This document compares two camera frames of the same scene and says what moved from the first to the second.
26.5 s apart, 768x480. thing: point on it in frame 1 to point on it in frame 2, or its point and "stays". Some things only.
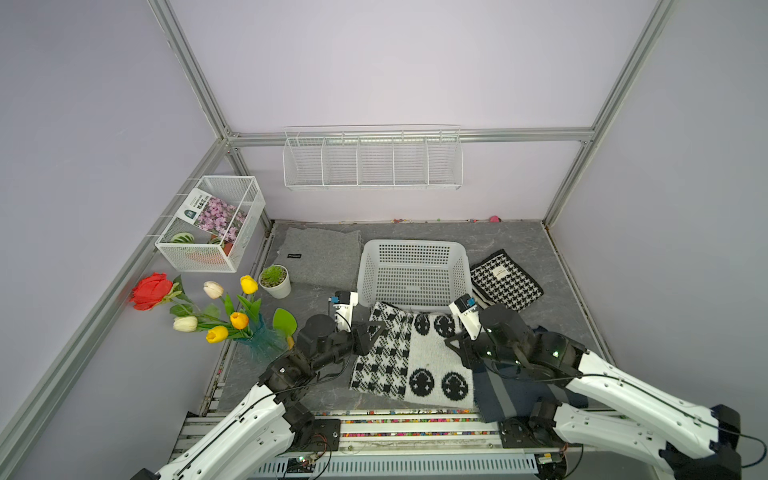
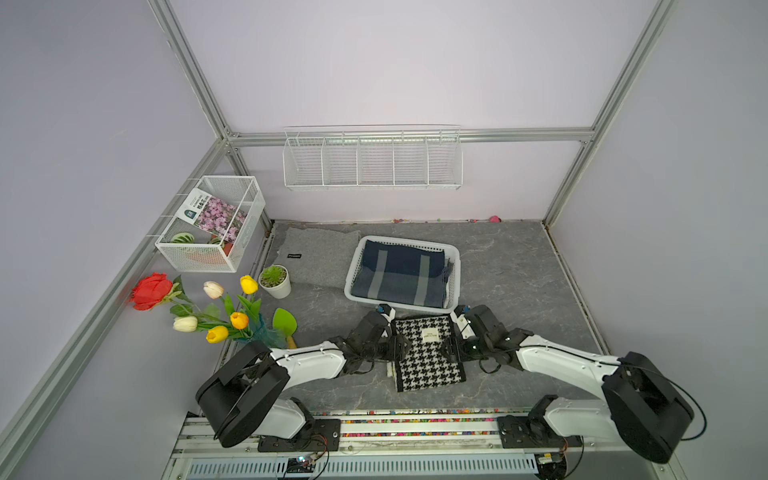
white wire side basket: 214,226 stays
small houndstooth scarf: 500,280 to 425,364
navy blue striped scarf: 502,389 to 403,273
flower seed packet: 211,213 stays
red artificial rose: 149,291 stays
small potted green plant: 274,280 stays
